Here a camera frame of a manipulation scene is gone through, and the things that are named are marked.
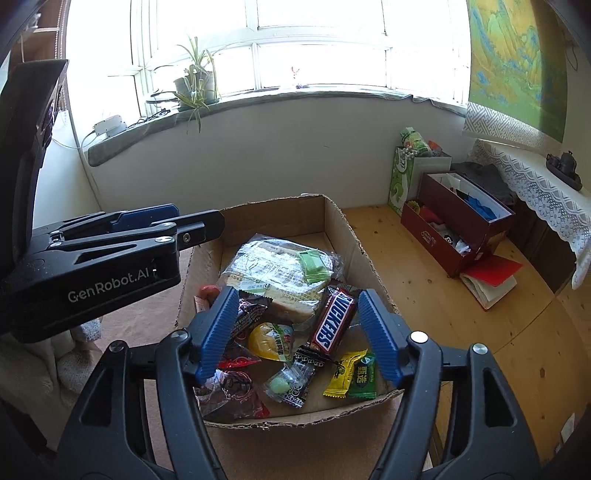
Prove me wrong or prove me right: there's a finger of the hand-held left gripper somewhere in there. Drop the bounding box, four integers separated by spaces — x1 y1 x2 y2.
50 209 226 260
45 203 182 238

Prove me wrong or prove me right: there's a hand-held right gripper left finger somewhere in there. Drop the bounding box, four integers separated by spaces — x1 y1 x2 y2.
56 286 241 480

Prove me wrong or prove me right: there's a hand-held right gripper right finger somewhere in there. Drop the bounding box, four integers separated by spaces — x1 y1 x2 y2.
358 289 542 480

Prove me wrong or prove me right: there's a pink stick packet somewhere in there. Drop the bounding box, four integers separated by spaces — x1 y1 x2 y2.
193 285 223 320

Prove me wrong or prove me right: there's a dark candy bar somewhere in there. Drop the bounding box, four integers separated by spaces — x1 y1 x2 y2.
228 291 273 344

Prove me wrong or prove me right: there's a dark green candy packet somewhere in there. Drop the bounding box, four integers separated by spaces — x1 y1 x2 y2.
346 352 379 400

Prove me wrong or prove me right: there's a yellow jelly cup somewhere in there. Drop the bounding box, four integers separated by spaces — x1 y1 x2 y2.
248 322 296 363

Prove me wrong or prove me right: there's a brown chocolate bar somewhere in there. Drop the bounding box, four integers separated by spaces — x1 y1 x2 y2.
307 284 363 356

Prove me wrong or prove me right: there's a yellow candy packet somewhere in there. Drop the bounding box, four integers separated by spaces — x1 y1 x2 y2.
322 349 369 399

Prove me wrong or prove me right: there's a small pale green candy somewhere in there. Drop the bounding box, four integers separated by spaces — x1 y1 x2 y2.
262 363 315 409

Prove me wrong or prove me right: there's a brown cardboard box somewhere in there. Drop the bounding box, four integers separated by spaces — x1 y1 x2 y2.
174 194 407 430

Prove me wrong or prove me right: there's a clear bread package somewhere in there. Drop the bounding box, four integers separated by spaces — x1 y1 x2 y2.
217 233 345 330

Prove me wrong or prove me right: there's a light green wafer packet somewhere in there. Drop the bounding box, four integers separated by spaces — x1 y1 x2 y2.
297 248 334 284

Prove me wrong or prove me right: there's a pink blanket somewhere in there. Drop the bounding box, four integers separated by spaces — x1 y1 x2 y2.
69 247 444 480

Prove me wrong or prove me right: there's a grey stone window sill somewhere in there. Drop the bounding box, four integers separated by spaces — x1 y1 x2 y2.
87 85 467 168

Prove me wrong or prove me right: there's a white power box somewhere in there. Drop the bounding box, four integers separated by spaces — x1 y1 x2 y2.
95 115 127 137

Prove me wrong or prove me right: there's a low red box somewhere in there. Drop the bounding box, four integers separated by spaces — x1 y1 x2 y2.
401 199 485 278

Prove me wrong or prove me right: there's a red cover book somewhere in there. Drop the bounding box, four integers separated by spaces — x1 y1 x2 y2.
459 255 524 311

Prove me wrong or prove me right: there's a potted spider plant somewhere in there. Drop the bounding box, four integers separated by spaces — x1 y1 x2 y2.
154 36 222 134

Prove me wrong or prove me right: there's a tall dark red box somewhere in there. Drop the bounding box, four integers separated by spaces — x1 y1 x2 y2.
418 173 515 259

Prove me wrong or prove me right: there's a green paper bag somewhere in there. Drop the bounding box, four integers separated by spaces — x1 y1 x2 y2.
388 127 452 217

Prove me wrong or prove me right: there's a wooden shelf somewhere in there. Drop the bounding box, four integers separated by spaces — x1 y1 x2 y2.
9 0 70 63

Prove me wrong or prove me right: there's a white fluffy clothing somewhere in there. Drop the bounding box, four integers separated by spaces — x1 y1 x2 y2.
0 318 103 407

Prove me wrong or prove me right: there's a dark grey cloth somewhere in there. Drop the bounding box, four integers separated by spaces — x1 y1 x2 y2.
450 162 515 206

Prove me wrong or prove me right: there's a lace tablecloth side table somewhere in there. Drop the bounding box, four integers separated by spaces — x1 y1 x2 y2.
471 138 591 289

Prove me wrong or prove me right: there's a dark teapot ornament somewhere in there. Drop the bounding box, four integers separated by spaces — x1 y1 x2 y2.
546 150 581 190

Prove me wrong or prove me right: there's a white window frame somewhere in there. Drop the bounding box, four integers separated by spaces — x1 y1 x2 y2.
131 0 469 116

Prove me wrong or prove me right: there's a landscape wall painting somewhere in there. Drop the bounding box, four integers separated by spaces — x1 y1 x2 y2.
463 0 568 148

